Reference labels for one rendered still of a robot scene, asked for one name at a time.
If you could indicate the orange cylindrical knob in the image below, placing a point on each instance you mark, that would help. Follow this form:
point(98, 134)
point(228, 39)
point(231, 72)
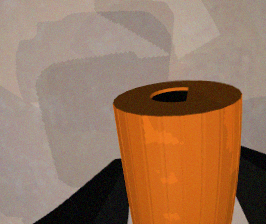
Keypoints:
point(180, 145)

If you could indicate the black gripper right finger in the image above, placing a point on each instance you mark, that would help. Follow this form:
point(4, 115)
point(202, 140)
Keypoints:
point(251, 185)

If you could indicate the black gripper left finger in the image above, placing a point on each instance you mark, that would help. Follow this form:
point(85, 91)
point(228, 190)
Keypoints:
point(102, 200)

